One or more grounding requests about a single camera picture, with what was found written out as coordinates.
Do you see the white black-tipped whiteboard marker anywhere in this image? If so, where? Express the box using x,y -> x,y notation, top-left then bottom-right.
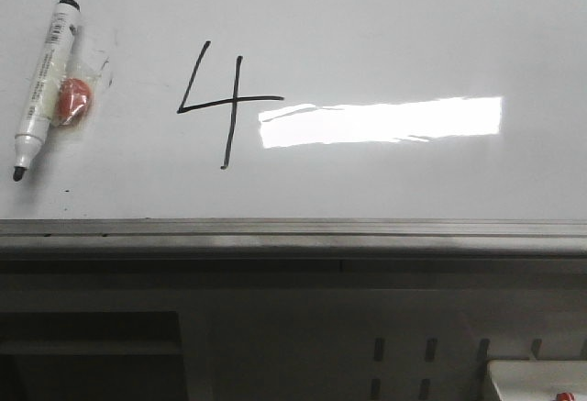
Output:
13,0 -> 81,182

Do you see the white perforated pegboard panel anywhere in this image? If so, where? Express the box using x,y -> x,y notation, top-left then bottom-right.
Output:
1,289 -> 586,400

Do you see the red item in bin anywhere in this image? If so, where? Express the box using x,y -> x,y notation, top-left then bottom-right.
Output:
554,392 -> 576,401

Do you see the white whiteboard with aluminium frame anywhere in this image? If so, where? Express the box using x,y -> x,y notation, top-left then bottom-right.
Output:
1,0 -> 586,258

